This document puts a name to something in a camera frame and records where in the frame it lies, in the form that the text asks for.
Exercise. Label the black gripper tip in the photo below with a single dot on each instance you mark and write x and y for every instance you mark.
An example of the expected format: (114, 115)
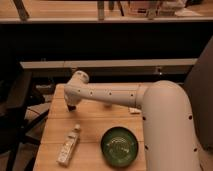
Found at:
(71, 108)

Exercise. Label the dark chair right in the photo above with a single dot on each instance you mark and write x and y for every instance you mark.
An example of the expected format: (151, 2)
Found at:
(199, 87)

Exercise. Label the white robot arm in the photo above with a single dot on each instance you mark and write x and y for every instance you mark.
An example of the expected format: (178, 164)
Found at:
(168, 126)

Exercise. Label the white eraser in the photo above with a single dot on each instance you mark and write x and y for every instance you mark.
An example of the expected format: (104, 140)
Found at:
(134, 111)

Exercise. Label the green glass bowl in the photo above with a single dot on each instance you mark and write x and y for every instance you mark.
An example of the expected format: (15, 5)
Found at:
(119, 147)

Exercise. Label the black office chair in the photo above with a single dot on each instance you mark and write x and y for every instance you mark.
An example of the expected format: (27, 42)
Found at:
(13, 125)

